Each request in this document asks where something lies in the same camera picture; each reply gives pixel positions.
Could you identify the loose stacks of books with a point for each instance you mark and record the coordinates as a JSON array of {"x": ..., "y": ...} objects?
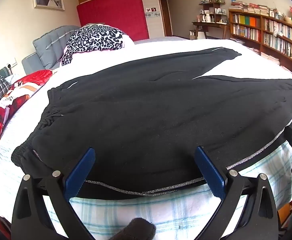
[{"x": 268, "y": 56}]

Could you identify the black pants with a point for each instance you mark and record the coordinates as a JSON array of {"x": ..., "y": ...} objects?
[{"x": 148, "y": 110}]

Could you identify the leopard print cloth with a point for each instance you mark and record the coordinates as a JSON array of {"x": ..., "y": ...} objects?
[{"x": 96, "y": 38}]

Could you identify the small wooden desk shelf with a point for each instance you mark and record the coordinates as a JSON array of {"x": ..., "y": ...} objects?
[{"x": 212, "y": 8}]

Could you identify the pink pillow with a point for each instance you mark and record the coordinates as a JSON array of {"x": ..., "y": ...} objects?
[{"x": 129, "y": 42}]

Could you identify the grey padded headboard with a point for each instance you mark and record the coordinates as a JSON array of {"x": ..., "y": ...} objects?
[{"x": 48, "y": 47}]

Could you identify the bed with plaid sheet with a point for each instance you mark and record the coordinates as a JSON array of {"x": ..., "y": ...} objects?
[{"x": 166, "y": 212}]

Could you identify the wooden bookshelf with books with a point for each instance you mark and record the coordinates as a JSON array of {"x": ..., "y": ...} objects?
[{"x": 273, "y": 35}]

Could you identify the red upright mattress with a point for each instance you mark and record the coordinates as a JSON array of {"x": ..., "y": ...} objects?
[{"x": 113, "y": 15}]

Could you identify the grey bed cover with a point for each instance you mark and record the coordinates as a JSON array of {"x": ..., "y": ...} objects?
[{"x": 161, "y": 40}]

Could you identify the person's left hand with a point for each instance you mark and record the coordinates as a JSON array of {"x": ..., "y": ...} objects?
[{"x": 141, "y": 230}]

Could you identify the red floral blanket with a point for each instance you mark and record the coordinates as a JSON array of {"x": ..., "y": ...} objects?
[{"x": 23, "y": 90}]

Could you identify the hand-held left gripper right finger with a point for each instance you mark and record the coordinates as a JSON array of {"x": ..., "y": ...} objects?
[{"x": 211, "y": 172}]

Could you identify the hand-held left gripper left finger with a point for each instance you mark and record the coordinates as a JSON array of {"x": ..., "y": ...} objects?
[{"x": 79, "y": 175}]

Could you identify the wall socket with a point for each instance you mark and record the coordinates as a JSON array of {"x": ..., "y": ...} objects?
[{"x": 12, "y": 63}]

